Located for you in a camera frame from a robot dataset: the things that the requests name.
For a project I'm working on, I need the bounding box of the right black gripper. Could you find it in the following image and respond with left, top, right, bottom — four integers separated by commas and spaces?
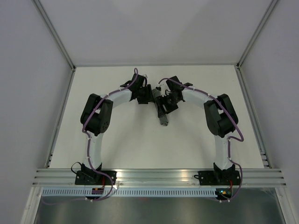
155, 93, 180, 118

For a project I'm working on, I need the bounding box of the grey cloth napkin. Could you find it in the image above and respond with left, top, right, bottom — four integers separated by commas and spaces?
152, 88, 169, 126

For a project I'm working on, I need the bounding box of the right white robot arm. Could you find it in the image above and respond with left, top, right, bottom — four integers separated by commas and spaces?
154, 76, 242, 186

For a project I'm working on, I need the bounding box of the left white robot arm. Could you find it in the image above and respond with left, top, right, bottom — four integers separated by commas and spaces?
75, 68, 154, 186

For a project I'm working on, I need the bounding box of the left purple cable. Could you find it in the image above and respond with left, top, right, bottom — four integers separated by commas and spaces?
42, 67, 141, 206

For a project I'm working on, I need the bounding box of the purple cable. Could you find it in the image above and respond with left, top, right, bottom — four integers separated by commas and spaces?
42, 67, 141, 206
158, 78, 244, 203

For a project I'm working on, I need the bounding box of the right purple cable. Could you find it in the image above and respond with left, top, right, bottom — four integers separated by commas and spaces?
158, 78, 244, 203

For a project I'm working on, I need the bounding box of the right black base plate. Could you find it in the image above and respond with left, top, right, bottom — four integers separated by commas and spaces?
193, 170, 241, 186

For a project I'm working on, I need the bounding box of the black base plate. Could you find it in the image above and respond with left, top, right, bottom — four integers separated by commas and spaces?
193, 170, 241, 186
75, 170, 117, 186

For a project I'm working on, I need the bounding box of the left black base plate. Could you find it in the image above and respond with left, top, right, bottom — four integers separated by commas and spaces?
75, 170, 117, 186

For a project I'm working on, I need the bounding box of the left aluminium frame post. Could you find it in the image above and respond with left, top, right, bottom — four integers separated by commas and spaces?
32, 0, 76, 71

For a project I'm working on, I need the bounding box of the aluminium frame post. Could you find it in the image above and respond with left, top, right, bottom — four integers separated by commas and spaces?
236, 0, 280, 69
32, 0, 76, 71

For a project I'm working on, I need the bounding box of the aluminium mounting rail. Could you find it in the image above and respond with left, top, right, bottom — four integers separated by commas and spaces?
32, 168, 286, 188

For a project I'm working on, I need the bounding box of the white slotted cable duct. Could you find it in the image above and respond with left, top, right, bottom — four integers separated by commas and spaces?
42, 187, 217, 197

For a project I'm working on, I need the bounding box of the right aluminium frame post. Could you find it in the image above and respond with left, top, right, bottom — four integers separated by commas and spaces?
236, 0, 280, 69

